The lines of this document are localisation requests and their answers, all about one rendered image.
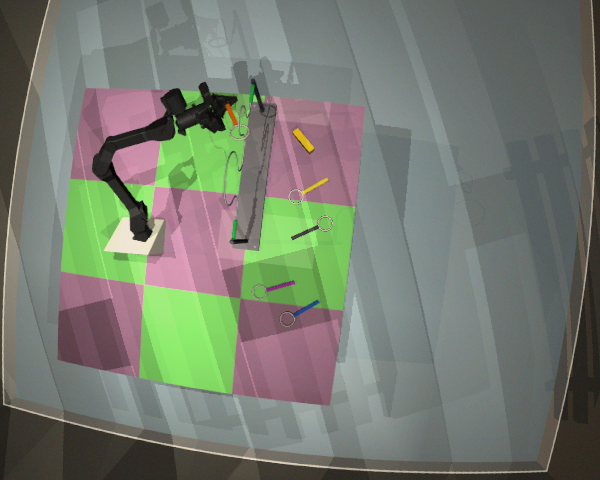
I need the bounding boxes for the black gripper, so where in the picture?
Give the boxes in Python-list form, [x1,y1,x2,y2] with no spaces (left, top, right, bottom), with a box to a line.
[190,81,238,132]

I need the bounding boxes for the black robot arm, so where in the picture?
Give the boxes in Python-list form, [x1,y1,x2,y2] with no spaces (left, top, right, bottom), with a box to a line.
[92,88,221,242]

